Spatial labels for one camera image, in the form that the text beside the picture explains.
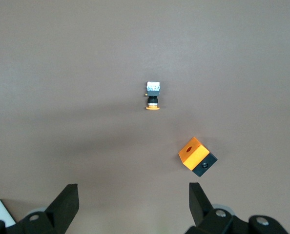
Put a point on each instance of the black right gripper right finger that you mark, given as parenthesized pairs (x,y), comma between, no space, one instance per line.
(198,204)

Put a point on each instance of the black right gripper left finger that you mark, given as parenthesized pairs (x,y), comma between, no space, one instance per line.
(64,204)

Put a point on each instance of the orange black button box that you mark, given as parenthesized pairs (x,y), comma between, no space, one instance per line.
(195,156)

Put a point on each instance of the brown table mat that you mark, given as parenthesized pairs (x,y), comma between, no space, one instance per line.
(110,61)

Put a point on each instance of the yellow push button switch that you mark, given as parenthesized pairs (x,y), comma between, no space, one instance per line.
(152,93)

